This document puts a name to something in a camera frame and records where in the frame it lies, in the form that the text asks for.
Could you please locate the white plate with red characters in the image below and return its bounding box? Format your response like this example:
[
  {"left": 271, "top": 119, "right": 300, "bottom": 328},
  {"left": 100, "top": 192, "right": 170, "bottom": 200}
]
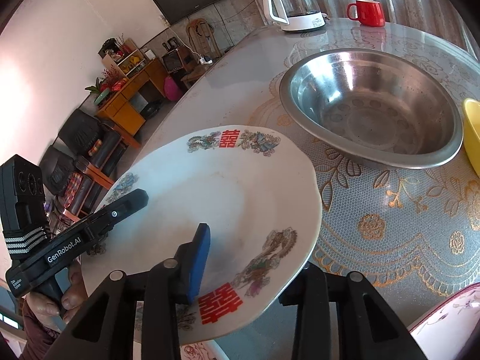
[{"left": 81, "top": 125, "right": 322, "bottom": 345}]

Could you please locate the stainless steel bowl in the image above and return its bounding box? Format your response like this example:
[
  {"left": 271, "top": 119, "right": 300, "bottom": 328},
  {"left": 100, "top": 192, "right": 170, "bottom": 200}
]
[{"left": 279, "top": 48, "right": 464, "bottom": 170}]

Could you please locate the yellow plastic bowl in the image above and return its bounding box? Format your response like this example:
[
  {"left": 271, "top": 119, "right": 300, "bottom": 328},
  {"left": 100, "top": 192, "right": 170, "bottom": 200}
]
[{"left": 462, "top": 98, "right": 480, "bottom": 176}]

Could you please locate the person left hand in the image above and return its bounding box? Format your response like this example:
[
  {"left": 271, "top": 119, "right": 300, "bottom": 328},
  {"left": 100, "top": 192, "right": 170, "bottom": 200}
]
[{"left": 24, "top": 260, "right": 88, "bottom": 333}]

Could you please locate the black armchair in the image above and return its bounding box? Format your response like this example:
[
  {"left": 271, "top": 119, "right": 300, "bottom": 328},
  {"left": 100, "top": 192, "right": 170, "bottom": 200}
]
[{"left": 39, "top": 109, "right": 127, "bottom": 219}]

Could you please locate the orange wooden desk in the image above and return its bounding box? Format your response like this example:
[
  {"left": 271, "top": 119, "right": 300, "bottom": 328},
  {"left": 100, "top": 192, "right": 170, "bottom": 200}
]
[{"left": 95, "top": 58, "right": 170, "bottom": 149}]

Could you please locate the pink bag on floor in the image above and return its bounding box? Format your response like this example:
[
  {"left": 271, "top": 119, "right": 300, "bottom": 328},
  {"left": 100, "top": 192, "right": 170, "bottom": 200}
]
[{"left": 163, "top": 76, "right": 184, "bottom": 102}]

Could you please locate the small black speaker cabinet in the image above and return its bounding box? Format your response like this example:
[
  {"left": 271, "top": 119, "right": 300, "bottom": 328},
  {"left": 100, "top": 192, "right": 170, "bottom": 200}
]
[{"left": 162, "top": 46, "right": 197, "bottom": 73}]

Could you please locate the wooden chair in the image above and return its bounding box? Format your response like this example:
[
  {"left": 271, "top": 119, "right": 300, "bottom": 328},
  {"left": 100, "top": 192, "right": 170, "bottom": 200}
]
[{"left": 181, "top": 18, "right": 223, "bottom": 88}]

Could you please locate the white plate with purple rim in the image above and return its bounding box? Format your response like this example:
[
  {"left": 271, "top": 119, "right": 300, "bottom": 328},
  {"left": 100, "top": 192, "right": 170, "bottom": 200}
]
[{"left": 408, "top": 283, "right": 479, "bottom": 359}]

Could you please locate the white glass electric kettle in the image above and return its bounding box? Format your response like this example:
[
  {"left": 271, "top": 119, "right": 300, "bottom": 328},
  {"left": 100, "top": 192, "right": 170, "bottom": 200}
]
[{"left": 262, "top": 0, "right": 326, "bottom": 33}]

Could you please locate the red mug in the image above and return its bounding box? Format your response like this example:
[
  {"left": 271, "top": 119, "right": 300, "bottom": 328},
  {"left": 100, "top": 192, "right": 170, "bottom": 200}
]
[{"left": 346, "top": 0, "right": 386, "bottom": 28}]

